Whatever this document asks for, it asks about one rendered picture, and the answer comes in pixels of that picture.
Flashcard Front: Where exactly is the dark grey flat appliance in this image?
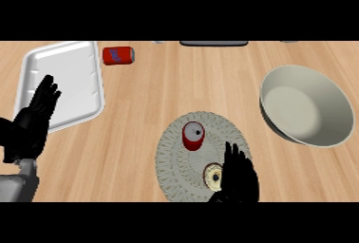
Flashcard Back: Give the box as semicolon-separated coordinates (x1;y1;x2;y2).
179;40;250;47

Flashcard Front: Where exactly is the cupcake with pale frosting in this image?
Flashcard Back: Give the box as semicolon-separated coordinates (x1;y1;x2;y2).
203;162;227;193

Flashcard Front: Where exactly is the red can with blue print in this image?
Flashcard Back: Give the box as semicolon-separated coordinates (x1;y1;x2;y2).
101;46;137;66

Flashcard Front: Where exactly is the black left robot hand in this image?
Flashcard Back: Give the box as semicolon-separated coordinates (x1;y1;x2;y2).
0;74;64;164

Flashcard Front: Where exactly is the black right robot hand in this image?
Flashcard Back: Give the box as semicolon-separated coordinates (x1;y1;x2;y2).
208;140;262;203

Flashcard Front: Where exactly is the red can with pale lid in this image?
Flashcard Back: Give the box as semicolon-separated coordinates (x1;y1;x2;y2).
181;121;208;152

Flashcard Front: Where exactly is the pale grey bowl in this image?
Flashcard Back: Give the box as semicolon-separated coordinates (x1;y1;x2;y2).
259;65;357;148

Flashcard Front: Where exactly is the white rectangular tray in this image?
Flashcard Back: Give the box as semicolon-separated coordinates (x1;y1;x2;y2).
14;41;107;134

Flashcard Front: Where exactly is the round grey woven placemat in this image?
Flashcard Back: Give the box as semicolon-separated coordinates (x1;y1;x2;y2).
154;110;255;203

